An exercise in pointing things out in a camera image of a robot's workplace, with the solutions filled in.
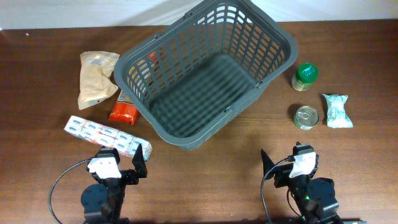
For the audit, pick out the grey plastic shopping basket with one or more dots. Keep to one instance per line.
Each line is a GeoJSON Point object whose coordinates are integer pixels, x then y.
{"type": "Point", "coordinates": [199, 73]}

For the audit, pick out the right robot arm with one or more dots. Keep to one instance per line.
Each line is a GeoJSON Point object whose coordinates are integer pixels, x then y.
{"type": "Point", "coordinates": [314, 198]}

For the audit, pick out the green lid glass jar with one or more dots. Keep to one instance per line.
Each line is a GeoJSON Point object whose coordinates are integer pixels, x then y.
{"type": "Point", "coordinates": [304, 77]}

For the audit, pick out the tissue pocket packs bundle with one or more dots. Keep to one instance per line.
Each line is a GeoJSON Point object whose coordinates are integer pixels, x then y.
{"type": "Point", "coordinates": [102, 135]}

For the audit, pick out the beige grain pouch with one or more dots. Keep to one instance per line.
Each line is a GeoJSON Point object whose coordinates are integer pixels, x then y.
{"type": "Point", "coordinates": [95, 73]}

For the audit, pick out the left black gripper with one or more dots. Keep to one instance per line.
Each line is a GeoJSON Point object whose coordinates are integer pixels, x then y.
{"type": "Point", "coordinates": [140, 165]}

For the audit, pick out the orange snack packet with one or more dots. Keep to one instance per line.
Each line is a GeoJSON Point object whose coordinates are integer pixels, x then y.
{"type": "Point", "coordinates": [124, 110]}

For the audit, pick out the green label tin can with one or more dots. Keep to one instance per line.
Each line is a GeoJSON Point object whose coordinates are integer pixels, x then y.
{"type": "Point", "coordinates": [306, 117]}

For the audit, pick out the pale green foil packet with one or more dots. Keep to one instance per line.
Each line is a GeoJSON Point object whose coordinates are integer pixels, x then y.
{"type": "Point", "coordinates": [336, 114]}

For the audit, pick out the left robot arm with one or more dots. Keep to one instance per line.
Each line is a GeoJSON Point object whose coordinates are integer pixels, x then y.
{"type": "Point", "coordinates": [102, 201]}

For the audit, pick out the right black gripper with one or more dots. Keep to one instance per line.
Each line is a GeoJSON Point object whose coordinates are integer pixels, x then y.
{"type": "Point", "coordinates": [282, 175]}

